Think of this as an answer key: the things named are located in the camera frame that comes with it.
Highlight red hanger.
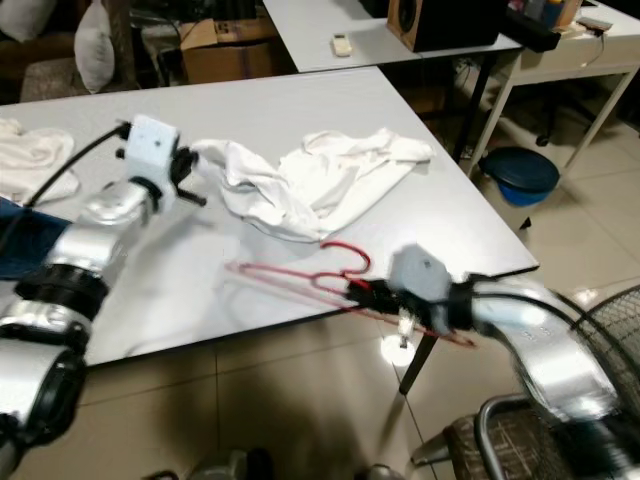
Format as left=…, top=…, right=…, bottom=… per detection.
left=228, top=240, right=476, bottom=349

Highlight crumpled white t-shirt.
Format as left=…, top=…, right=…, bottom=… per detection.
left=188, top=127, right=433, bottom=244

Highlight open cardboard box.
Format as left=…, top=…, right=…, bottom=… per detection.
left=180, top=18, right=276, bottom=86

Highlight grey pillow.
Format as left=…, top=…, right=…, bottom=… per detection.
left=75, top=0, right=118, bottom=96
left=0, top=0, right=58, bottom=43

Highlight cream white garment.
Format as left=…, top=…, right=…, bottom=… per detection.
left=0, top=118, right=83, bottom=206

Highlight brown sofa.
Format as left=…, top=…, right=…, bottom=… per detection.
left=0, top=0, right=176, bottom=101

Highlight blue jeans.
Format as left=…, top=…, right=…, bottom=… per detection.
left=0, top=198, right=73, bottom=281

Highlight blue round bin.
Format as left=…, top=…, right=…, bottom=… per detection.
left=478, top=147, right=561, bottom=209

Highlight wooden speaker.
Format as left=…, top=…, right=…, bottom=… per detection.
left=387, top=0, right=506, bottom=53

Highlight black oblong device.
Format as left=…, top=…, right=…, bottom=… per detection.
left=503, top=10, right=561, bottom=53

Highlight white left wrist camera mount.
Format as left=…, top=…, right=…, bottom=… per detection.
left=125, top=114, right=183, bottom=187

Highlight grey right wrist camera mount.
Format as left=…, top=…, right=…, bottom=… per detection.
left=390, top=243, right=453, bottom=336

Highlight wicker chair with metal frame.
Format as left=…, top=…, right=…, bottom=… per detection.
left=410, top=393, right=561, bottom=480

